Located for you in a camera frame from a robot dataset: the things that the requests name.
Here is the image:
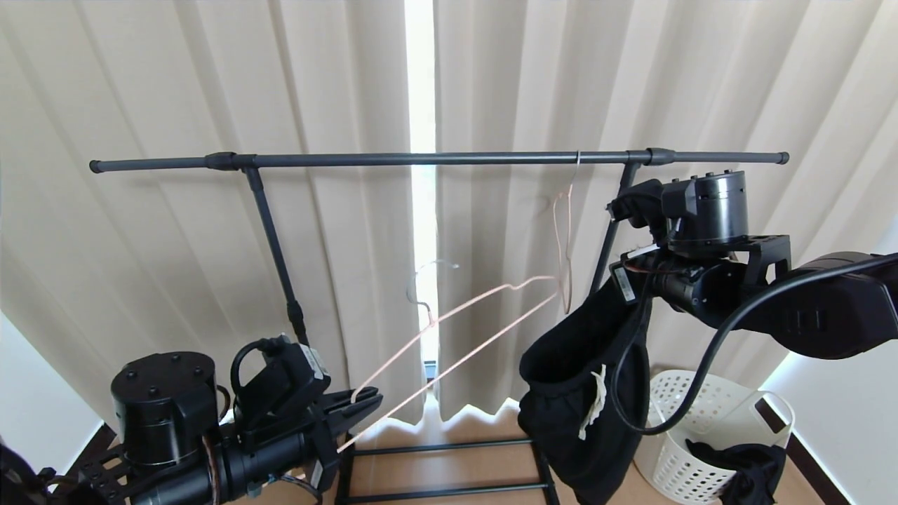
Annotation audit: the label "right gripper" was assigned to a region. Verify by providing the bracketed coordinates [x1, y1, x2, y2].
[610, 258, 744, 329]

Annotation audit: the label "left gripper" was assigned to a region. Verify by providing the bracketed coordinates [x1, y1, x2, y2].
[210, 410, 342, 503]

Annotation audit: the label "black shorts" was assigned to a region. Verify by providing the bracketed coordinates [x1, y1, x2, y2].
[518, 277, 653, 505]

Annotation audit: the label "pink clothes hanger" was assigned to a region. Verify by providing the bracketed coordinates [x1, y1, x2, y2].
[551, 151, 583, 315]
[337, 258, 570, 453]

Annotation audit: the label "white laundry basket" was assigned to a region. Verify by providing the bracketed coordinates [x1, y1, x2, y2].
[630, 370, 796, 505]

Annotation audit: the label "black clothes rack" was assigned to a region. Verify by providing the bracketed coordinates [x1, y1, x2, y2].
[89, 147, 790, 505]

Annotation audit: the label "black garment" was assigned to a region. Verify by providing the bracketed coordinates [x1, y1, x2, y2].
[685, 438, 788, 505]

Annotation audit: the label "beige curtain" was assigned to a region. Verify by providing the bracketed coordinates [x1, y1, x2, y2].
[0, 0, 425, 429]
[435, 0, 898, 422]

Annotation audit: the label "black cable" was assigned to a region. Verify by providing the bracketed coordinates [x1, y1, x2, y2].
[609, 252, 898, 437]

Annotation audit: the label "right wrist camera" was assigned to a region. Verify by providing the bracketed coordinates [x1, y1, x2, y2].
[607, 179, 667, 232]

